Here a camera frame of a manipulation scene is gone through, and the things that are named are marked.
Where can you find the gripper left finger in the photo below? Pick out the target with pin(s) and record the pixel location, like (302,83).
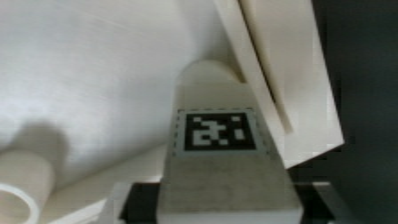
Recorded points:
(108,216)

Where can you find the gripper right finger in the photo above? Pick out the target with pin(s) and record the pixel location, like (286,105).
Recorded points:
(343,216)

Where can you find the white table leg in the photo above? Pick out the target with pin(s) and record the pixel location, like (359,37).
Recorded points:
(226,186)

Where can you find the white square tabletop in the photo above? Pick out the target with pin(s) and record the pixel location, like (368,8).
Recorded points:
(92,54)

